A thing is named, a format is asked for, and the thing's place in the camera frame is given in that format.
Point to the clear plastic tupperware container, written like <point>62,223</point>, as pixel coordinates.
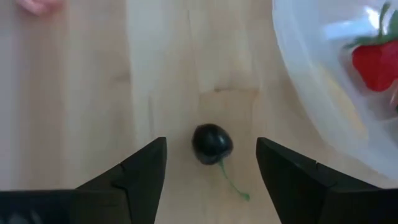
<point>311,62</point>

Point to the small pink toy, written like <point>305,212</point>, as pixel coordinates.
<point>38,6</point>

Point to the red toy strawberry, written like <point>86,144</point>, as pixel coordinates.
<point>376,68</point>

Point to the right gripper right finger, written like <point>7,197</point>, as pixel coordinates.
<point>311,199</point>

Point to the dark toy cherry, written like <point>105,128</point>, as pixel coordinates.
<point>211,143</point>

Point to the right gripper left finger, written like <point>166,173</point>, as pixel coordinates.
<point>93,205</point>

